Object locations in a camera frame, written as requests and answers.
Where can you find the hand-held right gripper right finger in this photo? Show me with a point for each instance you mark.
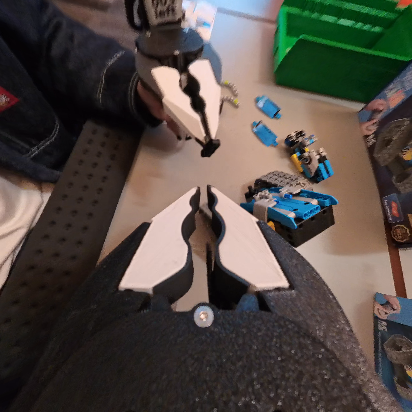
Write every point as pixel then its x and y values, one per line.
pixel 251 257

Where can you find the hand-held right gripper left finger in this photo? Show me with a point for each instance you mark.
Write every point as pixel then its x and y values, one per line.
pixel 157 257

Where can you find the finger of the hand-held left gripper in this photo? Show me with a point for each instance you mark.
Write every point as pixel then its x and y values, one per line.
pixel 173 93
pixel 209 93

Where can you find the black brick connector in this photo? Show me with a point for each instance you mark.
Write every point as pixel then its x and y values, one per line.
pixel 210 148

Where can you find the blue grey tracked toy robot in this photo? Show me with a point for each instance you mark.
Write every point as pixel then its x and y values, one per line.
pixel 305 225

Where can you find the person's left forearm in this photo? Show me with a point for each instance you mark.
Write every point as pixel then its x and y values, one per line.
pixel 119 87

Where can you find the light grey desk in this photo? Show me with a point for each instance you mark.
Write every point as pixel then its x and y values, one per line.
pixel 338 264

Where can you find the person's left hand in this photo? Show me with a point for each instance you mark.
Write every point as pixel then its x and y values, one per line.
pixel 154 111

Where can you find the grey bent brick beam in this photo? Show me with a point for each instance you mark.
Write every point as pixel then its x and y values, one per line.
pixel 233 101
pixel 230 88

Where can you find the instruction booklet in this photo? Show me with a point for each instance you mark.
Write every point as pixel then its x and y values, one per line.
pixel 204 16

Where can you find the blue curved brick panel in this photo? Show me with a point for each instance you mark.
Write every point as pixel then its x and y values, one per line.
pixel 268 106
pixel 264 133

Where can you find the black dimpled mat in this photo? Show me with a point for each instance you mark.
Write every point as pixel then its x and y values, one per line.
pixel 64 225

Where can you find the robot head brick assembly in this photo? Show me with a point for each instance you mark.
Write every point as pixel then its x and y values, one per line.
pixel 310 161

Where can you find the green plastic bin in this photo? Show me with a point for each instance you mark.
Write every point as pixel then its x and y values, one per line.
pixel 338 64

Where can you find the person's clothed body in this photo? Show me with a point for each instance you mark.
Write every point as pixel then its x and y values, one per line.
pixel 38 96

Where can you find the small robot kit box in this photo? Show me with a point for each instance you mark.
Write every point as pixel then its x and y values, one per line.
pixel 396 354

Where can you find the large robot kit box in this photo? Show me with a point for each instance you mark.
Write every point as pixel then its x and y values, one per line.
pixel 392 144

